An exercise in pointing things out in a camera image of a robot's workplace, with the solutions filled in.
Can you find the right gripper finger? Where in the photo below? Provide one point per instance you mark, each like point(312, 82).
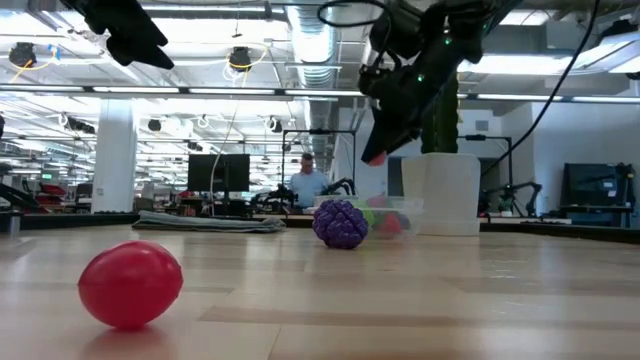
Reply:
point(407, 131)
point(382, 132)

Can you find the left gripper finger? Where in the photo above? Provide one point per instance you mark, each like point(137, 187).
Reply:
point(125, 22)
point(137, 57)

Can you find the red toy strawberry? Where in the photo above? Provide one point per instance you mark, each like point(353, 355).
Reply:
point(390, 225)

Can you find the purple toy grapes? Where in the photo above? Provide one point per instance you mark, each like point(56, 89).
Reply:
point(340, 225)

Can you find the red toy cherry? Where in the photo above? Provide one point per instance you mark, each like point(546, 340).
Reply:
point(130, 285)

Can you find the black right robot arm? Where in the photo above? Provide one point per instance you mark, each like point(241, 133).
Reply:
point(450, 15)

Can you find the black background robot arm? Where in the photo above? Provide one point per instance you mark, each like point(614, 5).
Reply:
point(520, 187)
point(341, 186)
point(277, 196)

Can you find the clear plastic tupperware container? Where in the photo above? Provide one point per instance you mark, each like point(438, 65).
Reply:
point(413, 215)

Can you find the green cactus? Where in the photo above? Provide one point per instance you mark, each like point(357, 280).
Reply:
point(442, 130)

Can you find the white hexagonal plant pot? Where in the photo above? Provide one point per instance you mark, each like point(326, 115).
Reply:
point(442, 195)

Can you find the person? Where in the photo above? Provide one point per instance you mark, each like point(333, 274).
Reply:
point(307, 185)

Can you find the white building column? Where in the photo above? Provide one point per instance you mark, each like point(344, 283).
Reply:
point(114, 160)

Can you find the black background monitor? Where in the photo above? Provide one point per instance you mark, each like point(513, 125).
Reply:
point(218, 172)

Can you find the folded grey cloth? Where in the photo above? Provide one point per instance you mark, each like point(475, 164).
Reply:
point(210, 223)

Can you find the black background cabinet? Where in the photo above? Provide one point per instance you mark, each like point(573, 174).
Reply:
point(595, 185)

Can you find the black background stand frame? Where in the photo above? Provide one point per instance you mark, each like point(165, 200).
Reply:
point(320, 132)
point(482, 137)

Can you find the black ceiling camera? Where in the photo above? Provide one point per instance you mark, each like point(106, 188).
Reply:
point(240, 57)

